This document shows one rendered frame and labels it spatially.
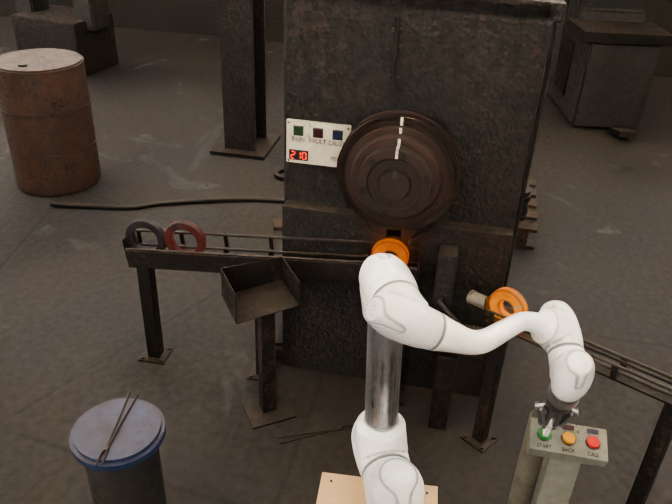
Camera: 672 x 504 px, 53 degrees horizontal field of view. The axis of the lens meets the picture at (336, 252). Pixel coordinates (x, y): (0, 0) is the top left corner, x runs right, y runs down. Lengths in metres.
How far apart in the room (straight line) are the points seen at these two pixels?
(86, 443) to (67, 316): 1.45
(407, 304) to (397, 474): 0.56
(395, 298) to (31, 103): 3.64
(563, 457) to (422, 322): 0.87
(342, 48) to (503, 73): 0.60
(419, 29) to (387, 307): 1.27
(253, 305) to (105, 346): 1.09
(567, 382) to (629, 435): 1.43
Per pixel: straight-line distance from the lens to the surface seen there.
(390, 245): 2.78
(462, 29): 2.59
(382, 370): 1.93
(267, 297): 2.78
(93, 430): 2.56
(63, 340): 3.71
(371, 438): 2.09
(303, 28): 2.67
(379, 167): 2.53
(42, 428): 3.26
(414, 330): 1.65
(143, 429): 2.52
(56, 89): 4.88
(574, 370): 1.94
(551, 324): 2.02
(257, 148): 5.66
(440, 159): 2.56
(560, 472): 2.42
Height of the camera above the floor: 2.19
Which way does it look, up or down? 31 degrees down
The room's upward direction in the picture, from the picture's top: 3 degrees clockwise
